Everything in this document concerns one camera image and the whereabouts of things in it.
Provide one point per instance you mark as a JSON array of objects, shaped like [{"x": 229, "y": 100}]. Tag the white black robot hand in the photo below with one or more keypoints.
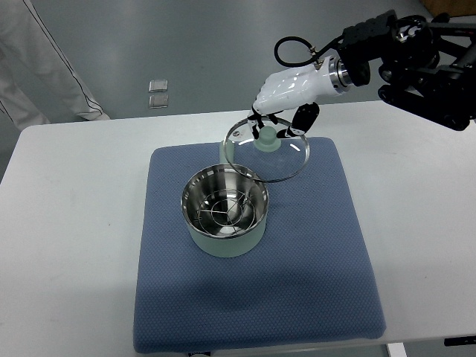
[{"x": 298, "y": 88}]

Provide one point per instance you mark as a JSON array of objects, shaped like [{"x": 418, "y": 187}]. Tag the glass lid with green knob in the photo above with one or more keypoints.
[{"x": 264, "y": 148}]

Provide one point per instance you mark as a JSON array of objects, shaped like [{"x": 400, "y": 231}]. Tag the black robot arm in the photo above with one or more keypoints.
[{"x": 428, "y": 66}]

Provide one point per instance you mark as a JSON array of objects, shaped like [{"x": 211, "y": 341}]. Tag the green pot with steel interior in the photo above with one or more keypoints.
[{"x": 221, "y": 181}]

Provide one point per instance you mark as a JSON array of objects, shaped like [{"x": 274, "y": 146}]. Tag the upper metal floor plate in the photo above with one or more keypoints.
[{"x": 158, "y": 86}]

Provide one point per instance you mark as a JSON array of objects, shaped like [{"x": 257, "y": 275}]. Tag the brown cardboard box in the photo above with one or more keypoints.
[{"x": 454, "y": 8}]

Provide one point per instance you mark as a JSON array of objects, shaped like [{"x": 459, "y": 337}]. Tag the blue textured mat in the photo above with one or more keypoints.
[{"x": 308, "y": 280}]

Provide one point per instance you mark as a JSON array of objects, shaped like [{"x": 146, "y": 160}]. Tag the person in white clothing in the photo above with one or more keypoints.
[{"x": 24, "y": 34}]

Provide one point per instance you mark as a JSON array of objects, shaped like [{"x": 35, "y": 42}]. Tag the wire steaming rack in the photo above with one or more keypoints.
[{"x": 225, "y": 213}]

